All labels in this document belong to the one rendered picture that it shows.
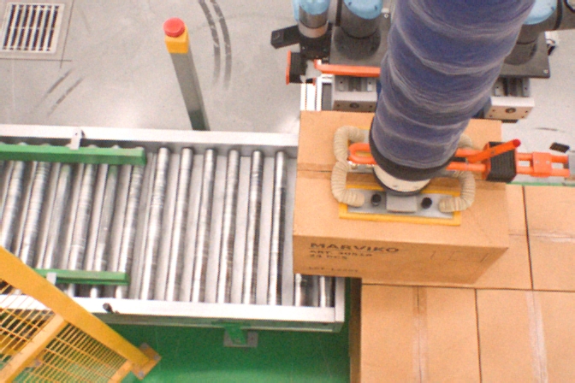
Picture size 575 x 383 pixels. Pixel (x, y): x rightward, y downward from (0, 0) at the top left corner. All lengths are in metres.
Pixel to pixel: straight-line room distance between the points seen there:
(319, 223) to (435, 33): 0.82
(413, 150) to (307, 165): 0.46
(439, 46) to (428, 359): 1.37
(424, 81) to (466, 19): 0.22
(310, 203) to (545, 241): 1.01
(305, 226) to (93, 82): 1.85
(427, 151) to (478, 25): 0.50
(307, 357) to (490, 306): 0.83
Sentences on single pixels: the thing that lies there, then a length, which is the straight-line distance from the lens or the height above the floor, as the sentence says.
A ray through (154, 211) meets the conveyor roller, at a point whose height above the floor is 0.55.
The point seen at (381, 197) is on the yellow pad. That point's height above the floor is 1.10.
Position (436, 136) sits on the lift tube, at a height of 1.52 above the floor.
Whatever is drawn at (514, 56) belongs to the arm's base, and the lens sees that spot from 2.24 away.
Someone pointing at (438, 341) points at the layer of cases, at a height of 0.54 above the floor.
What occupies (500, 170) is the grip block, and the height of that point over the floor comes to 1.22.
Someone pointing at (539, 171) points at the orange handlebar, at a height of 1.22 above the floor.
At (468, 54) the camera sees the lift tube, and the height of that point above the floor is 1.85.
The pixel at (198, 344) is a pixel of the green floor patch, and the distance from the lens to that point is 2.92.
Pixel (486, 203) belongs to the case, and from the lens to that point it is 1.99.
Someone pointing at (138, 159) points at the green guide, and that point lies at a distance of 2.54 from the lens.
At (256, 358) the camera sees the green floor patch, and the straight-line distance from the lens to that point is 2.89.
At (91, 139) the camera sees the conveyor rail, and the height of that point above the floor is 0.59.
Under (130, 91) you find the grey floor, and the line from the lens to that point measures 3.40.
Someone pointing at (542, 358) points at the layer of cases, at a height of 0.54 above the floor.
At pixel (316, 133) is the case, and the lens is 2.00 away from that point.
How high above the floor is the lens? 2.86
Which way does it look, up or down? 68 degrees down
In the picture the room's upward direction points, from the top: 1 degrees counter-clockwise
